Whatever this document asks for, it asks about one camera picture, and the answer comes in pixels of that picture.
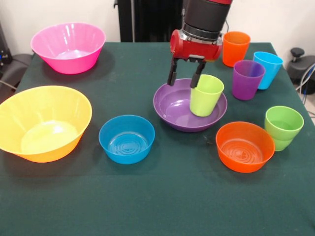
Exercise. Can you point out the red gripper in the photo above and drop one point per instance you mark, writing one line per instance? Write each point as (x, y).
(197, 48)

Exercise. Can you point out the black equipment with knob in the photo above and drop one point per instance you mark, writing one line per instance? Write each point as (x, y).
(301, 66)

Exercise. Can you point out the black computer tower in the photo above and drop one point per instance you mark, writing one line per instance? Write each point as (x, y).
(3, 49)

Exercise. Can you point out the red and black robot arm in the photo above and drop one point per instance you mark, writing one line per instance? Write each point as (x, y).
(206, 14)

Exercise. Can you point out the lime yellow cup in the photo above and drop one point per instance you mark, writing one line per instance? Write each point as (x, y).
(205, 103)

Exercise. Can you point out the dark green tablecloth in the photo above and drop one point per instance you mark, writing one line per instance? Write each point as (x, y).
(172, 196)

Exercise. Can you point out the small orange bowl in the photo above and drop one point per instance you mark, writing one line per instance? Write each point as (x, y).
(243, 166)

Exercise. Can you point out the large pink bowl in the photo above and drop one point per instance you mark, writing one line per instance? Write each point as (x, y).
(49, 41)

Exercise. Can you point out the large orange yellow bowl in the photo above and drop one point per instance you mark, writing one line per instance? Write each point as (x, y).
(37, 105)

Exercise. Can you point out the purple bowl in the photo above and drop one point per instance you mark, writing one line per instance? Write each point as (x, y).
(172, 110)

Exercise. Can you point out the blue cup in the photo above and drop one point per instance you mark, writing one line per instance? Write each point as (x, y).
(269, 71)

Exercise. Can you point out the purple cup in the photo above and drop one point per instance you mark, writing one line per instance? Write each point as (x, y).
(246, 88)

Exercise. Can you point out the small blue bowl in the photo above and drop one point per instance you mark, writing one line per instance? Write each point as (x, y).
(126, 157)

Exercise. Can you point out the orange cup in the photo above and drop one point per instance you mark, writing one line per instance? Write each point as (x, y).
(236, 52)

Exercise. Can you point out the green cup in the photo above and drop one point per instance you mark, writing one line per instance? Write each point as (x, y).
(284, 118)
(283, 145)

